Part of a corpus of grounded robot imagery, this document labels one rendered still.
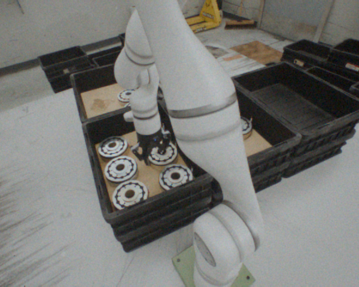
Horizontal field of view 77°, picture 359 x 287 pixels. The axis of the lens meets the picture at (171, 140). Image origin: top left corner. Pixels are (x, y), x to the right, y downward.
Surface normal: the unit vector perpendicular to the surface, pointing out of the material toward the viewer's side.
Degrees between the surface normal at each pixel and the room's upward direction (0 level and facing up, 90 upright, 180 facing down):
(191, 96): 69
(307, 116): 0
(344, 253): 0
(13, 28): 90
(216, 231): 4
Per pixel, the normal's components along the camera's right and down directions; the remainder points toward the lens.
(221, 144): 0.18, 0.39
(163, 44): -0.63, 0.49
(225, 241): 0.13, -0.44
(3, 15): 0.51, 0.58
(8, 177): -0.07, -0.71
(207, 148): -0.18, 0.48
